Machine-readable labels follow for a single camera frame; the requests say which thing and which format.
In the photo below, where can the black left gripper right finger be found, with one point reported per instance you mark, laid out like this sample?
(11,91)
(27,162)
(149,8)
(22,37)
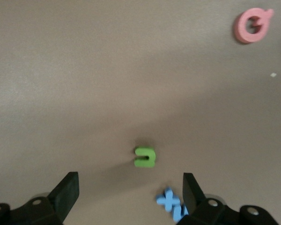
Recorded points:
(192,194)

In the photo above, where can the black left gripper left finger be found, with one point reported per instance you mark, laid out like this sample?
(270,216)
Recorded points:
(63,197)

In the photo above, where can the blue letter m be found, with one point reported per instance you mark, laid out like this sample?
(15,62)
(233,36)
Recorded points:
(179,214)

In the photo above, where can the blue letter x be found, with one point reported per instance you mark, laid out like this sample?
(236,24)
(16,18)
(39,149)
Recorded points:
(168,199)

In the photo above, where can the green letter u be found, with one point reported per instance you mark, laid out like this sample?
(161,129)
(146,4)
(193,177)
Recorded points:
(152,157)

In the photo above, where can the pink letter Q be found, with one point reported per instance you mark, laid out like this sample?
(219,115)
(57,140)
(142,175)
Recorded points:
(240,28)

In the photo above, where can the small white scrap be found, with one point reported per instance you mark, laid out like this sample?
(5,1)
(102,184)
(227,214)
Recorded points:
(273,75)

